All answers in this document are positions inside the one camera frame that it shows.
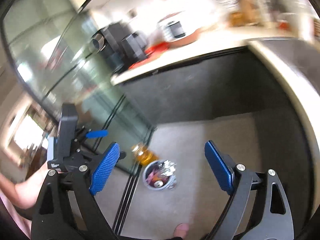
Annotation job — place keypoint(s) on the red mat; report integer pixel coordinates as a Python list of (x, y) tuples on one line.
[(153, 53)]

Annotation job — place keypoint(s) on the black electric kettle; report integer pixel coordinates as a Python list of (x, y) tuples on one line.
[(135, 46)]

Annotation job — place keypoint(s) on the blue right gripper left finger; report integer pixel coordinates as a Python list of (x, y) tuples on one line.
[(102, 168)]

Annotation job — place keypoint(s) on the person's left hand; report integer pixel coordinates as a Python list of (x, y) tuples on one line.
[(24, 195)]

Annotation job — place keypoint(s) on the pink slipper right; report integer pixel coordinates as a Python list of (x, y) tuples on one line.
[(181, 230)]

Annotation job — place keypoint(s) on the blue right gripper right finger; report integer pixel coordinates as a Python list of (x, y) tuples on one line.
[(221, 166)]

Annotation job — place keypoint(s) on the amber glass jar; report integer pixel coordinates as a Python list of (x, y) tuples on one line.
[(236, 19)]

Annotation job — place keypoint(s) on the yellow cooking oil jug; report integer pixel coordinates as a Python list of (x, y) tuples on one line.
[(143, 154)]

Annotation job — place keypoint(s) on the grey trash bin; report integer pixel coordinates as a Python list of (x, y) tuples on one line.
[(169, 182)]

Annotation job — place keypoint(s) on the aluminium drink can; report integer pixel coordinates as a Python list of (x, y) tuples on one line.
[(158, 184)]

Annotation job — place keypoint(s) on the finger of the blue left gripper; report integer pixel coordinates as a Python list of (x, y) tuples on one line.
[(96, 134), (122, 155)]

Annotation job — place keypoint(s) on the silver foil wrapper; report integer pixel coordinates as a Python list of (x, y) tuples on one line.
[(167, 168)]

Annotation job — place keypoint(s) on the black coffee machine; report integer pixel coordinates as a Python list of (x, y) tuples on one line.
[(108, 42)]

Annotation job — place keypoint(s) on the pink foil snack wrapper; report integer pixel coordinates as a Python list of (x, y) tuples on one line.
[(153, 176)]

